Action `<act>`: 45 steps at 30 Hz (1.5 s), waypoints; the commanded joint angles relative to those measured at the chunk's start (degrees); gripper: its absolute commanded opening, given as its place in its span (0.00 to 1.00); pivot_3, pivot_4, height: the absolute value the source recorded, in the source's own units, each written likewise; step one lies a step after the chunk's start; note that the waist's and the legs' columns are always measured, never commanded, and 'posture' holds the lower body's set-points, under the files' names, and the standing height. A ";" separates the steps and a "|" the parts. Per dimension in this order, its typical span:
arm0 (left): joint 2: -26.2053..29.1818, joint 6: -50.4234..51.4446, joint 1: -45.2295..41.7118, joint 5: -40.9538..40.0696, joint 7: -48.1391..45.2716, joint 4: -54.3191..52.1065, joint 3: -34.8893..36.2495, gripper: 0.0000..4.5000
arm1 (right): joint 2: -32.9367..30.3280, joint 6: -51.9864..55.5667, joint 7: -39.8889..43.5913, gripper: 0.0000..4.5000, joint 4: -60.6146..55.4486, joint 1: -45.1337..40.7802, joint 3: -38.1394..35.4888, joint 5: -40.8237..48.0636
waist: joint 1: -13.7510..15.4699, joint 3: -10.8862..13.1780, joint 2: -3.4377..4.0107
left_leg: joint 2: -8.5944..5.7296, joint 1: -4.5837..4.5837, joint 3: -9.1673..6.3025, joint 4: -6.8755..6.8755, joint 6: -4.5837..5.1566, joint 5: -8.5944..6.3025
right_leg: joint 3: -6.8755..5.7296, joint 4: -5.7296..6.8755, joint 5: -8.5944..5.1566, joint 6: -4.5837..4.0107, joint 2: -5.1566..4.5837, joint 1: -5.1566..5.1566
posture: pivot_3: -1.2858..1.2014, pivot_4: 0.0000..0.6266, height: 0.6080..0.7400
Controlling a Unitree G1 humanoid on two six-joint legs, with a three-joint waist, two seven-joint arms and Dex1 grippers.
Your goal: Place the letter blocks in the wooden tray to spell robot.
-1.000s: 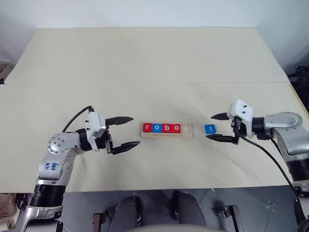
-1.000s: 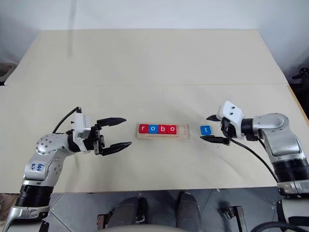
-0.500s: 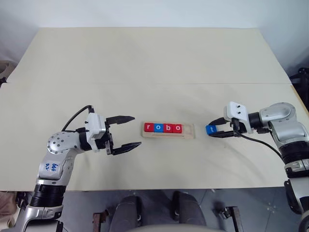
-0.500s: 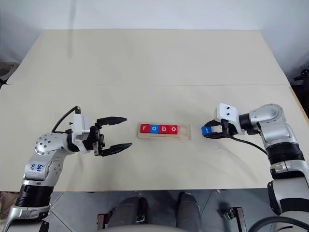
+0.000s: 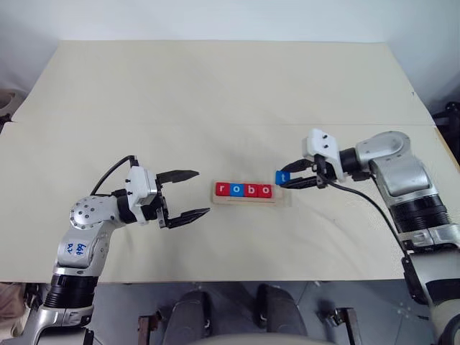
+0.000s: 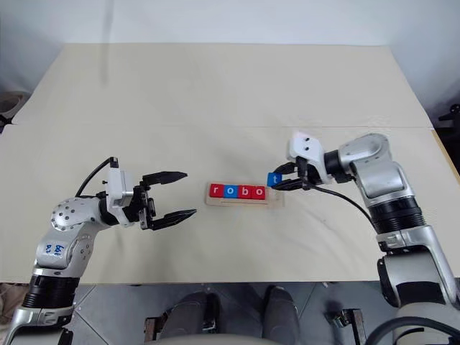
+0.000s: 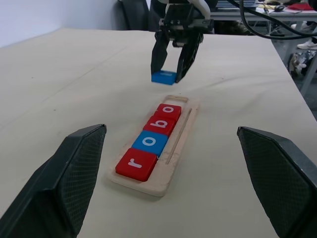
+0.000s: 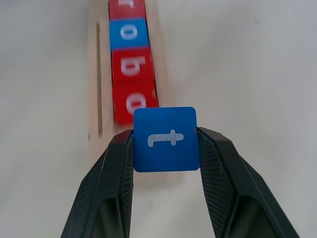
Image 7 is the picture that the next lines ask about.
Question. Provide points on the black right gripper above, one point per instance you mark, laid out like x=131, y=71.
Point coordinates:
x=180, y=17

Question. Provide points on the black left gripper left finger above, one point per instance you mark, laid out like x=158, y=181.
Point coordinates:
x=49, y=188

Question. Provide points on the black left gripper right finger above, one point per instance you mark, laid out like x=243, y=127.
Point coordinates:
x=280, y=183

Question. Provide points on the blue letter tile t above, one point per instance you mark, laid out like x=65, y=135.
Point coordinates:
x=163, y=78

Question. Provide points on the red letter tile o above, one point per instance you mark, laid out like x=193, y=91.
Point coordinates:
x=168, y=110

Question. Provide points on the red letter tile b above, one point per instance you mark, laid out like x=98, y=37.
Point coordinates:
x=161, y=124

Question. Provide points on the blue letter tile o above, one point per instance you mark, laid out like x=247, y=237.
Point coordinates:
x=149, y=142

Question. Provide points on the red letter tile r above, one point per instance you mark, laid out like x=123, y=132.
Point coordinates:
x=135, y=163

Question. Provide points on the wooden letter tray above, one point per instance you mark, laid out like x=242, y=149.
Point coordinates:
x=172, y=171

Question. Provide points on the dark chair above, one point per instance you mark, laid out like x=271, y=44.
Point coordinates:
x=133, y=15

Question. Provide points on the white sneaker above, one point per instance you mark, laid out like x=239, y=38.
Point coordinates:
x=307, y=45

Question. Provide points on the red cloth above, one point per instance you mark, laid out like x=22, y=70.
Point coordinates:
x=301, y=7

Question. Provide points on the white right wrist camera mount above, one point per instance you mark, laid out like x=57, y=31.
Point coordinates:
x=203, y=8

